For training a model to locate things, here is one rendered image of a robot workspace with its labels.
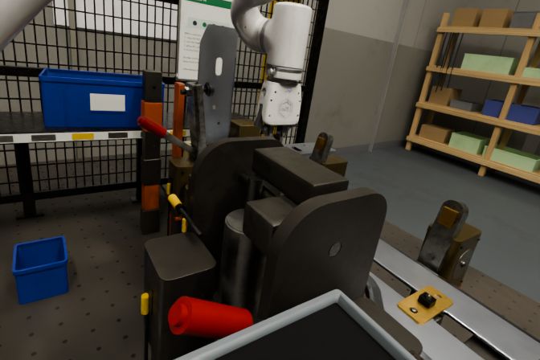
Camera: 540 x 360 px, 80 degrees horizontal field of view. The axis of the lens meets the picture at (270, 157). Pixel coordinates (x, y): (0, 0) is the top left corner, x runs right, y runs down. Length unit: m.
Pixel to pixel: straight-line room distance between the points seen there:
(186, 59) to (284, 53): 0.58
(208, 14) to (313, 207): 1.07
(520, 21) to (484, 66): 0.63
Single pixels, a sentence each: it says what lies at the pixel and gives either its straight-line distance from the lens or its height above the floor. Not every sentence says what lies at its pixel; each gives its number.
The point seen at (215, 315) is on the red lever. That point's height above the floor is 1.15.
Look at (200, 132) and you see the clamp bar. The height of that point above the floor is 1.12.
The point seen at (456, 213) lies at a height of 1.09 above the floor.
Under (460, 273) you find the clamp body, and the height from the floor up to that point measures 0.97.
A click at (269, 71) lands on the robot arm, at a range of 0.73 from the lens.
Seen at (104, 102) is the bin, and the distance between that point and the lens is 1.00.
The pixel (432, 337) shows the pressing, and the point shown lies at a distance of 0.48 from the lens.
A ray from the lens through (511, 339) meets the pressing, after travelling 0.55.
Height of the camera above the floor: 1.30
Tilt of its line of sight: 19 degrees down
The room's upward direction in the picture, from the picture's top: 8 degrees clockwise
